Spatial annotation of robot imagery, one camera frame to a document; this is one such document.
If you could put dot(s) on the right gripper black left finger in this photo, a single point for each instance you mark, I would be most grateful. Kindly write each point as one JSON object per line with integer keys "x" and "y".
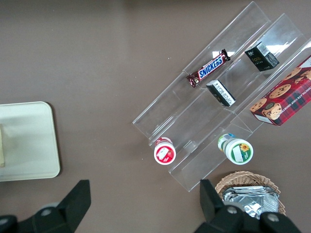
{"x": 73, "y": 208}

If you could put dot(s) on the small black box white label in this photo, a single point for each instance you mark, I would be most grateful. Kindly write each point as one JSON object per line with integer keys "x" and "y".
{"x": 221, "y": 94}

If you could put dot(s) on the small black box gold print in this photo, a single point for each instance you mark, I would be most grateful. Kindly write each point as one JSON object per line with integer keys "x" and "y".
{"x": 262, "y": 58}

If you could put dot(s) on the clear acrylic stepped display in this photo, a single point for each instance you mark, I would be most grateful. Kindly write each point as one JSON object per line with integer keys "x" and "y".
{"x": 194, "y": 121}

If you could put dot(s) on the light wicker basket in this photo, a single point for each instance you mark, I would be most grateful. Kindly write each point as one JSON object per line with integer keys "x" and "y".
{"x": 245, "y": 178}

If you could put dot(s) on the stack of foil trays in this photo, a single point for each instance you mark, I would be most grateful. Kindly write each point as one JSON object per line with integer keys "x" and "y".
{"x": 252, "y": 199}

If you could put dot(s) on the red lid yogurt cup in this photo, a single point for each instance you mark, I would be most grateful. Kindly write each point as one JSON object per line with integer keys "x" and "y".
{"x": 164, "y": 154}

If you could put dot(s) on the Snickers chocolate bar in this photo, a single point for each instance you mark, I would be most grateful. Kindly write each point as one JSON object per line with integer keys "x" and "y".
{"x": 209, "y": 68}

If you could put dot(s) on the beige plastic tray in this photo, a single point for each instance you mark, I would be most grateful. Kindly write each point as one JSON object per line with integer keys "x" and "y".
{"x": 29, "y": 140}

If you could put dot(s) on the red tartan cookie box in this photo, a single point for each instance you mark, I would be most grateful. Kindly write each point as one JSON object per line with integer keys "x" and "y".
{"x": 286, "y": 97}

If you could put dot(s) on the green lid yogurt cup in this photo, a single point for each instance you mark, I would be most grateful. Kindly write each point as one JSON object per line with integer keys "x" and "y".
{"x": 239, "y": 150}

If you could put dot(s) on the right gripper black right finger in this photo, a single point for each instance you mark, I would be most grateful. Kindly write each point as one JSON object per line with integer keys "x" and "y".
{"x": 218, "y": 218}

